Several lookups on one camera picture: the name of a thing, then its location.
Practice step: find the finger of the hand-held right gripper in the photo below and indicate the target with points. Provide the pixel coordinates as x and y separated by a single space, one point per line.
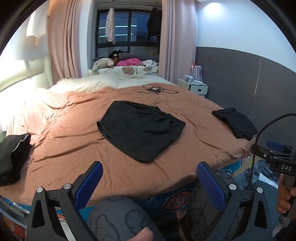
261 151
275 145

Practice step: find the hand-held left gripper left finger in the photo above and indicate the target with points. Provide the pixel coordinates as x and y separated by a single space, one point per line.
89 183

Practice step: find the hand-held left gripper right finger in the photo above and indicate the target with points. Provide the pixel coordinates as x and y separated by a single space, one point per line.
211 185

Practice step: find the black pants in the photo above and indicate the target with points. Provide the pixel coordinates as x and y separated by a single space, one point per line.
138 132
235 122

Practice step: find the folded black pants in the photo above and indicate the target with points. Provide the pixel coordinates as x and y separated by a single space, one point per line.
235 122

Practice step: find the person's right hand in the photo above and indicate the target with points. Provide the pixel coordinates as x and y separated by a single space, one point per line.
283 199

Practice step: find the person's left hand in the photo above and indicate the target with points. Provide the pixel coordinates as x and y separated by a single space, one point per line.
143 235

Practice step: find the grey fluffy rug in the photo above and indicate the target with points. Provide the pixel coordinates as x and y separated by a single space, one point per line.
263 166

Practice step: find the white plastic bag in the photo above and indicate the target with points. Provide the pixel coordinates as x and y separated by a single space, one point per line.
268 180

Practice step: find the person's right leg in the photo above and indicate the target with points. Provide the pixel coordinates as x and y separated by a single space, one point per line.
196 215

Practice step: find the person's leg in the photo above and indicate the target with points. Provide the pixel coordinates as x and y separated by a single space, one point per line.
120 215
196 215

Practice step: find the blue printed bed sheet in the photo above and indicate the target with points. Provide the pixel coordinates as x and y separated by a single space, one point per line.
178 201

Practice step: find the person's left leg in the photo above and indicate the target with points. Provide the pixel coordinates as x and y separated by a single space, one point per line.
120 215

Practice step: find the brown blanket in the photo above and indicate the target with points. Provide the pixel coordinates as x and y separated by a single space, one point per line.
69 139

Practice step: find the pile of black clothes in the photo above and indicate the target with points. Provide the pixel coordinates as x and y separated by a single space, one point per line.
13 157

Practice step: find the white nightstand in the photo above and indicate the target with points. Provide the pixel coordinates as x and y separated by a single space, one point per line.
196 89

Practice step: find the colourful printed boxes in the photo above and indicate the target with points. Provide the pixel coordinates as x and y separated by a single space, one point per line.
11 229

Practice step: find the cream quilt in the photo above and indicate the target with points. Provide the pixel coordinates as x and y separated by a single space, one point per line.
92 82

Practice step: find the pink striped bag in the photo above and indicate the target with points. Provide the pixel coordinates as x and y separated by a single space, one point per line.
196 71

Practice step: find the small black device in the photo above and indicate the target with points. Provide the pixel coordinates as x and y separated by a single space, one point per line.
155 89

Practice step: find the bear print cream blanket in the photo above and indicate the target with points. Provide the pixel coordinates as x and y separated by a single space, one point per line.
129 69

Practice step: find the cream plush dog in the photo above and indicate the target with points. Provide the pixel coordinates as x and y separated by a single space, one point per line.
103 62

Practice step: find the cream padded headboard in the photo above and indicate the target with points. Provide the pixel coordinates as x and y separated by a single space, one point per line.
23 76

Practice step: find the pink fluffy cloth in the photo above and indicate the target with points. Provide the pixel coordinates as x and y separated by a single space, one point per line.
129 62

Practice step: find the black plush toy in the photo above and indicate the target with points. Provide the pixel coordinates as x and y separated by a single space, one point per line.
114 54

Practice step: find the black white spotted plush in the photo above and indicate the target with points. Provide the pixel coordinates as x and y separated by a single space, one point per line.
149 63

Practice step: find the pink curtain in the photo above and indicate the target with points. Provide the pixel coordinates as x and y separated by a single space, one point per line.
178 46
67 46

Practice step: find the grey pillow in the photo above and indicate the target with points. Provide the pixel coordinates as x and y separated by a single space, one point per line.
131 55

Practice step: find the hanging floral garment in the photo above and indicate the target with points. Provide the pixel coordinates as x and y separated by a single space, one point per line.
110 25

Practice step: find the dark window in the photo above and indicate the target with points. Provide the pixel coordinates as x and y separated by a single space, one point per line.
136 25

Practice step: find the hanging white garment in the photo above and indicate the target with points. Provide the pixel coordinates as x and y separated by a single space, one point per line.
37 25

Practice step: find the hanging black garment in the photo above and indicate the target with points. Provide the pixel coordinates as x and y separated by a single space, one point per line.
154 23

